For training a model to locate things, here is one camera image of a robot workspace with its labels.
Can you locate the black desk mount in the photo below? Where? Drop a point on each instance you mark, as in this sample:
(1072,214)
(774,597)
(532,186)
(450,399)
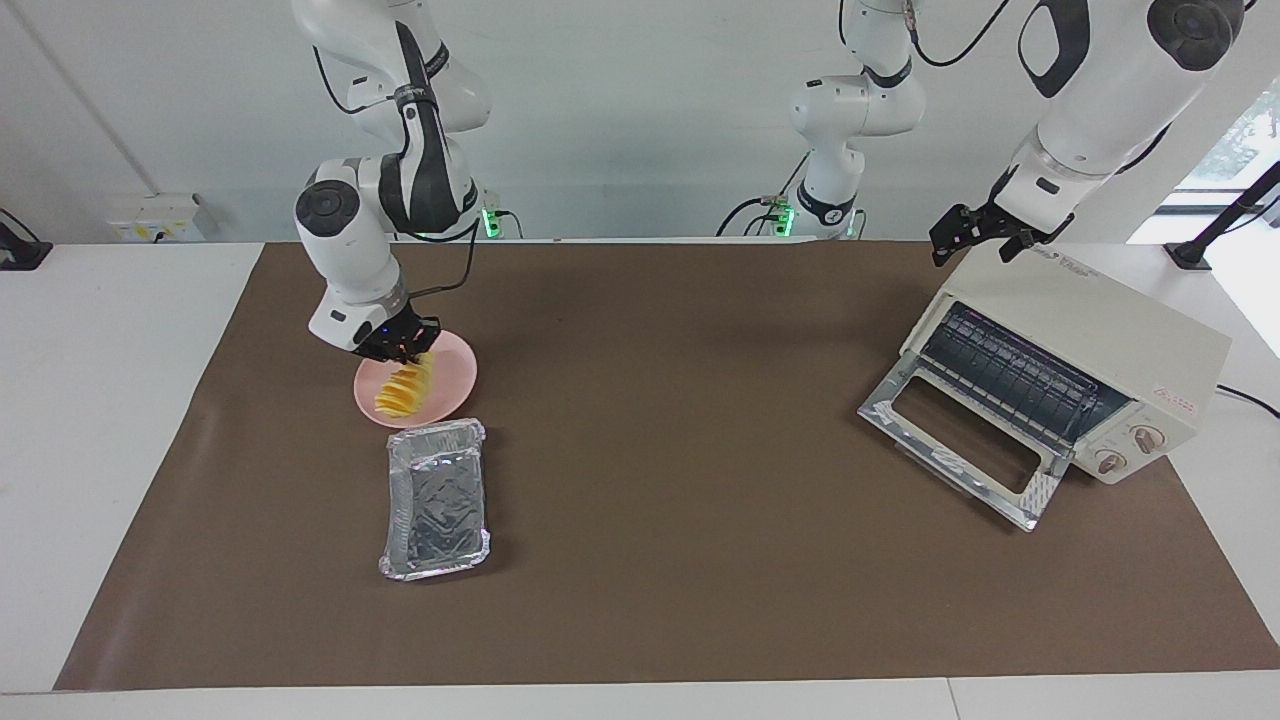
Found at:
(20,252)

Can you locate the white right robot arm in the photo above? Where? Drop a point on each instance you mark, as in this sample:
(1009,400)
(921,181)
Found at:
(340,240)

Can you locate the beige oven control knob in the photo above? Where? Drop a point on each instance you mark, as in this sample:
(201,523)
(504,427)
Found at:
(1148,438)
(1110,462)

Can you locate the pink round plate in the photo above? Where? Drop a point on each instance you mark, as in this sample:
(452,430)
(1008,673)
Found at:
(450,385)

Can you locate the white toaster oven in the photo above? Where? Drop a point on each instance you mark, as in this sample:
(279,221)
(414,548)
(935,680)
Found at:
(1100,330)

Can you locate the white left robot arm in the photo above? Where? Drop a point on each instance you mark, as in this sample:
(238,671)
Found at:
(1100,100)

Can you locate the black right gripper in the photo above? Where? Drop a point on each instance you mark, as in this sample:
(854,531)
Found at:
(395,335)

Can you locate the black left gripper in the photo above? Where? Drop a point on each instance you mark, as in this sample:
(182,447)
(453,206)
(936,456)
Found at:
(990,220)

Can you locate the brown table mat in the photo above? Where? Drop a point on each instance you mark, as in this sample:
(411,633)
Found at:
(680,450)

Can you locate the black clamp stand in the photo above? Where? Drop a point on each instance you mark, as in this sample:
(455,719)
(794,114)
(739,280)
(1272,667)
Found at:
(1190,252)

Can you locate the white wall socket box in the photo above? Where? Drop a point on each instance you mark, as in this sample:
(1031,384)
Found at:
(150,218)

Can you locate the aluminium foil tray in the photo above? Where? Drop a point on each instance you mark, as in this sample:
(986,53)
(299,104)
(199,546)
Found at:
(435,500)

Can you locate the glass oven door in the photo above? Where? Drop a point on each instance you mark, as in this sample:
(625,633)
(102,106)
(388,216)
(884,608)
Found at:
(900,415)

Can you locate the sliced yellow bread loaf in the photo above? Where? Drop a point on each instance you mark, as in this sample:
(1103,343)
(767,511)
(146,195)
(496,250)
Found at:
(400,395)

